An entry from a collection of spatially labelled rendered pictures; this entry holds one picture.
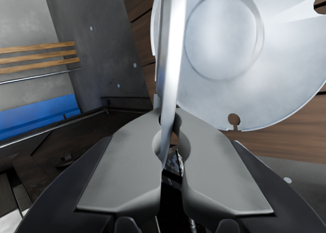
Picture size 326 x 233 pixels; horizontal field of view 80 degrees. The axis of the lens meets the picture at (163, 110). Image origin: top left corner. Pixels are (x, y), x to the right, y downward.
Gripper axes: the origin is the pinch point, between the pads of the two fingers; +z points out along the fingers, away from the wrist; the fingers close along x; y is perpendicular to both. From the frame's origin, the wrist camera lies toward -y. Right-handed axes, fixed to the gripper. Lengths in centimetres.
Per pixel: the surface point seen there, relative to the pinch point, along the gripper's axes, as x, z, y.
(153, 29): -2.3, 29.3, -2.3
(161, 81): -0.5, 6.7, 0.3
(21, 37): -108, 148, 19
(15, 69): -95, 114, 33
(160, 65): -0.6, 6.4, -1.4
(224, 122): 10.5, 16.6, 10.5
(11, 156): -55, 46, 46
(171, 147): 3.9, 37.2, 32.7
